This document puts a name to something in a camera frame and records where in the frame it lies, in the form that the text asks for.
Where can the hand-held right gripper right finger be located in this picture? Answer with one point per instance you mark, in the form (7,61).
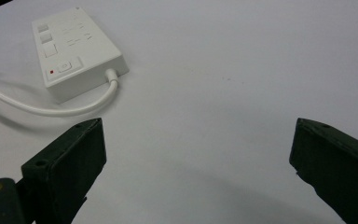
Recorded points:
(338,168)

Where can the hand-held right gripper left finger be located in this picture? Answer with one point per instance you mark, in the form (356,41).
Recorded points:
(63,169)

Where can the white power strip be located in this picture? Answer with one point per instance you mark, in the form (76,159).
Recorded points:
(74,53)

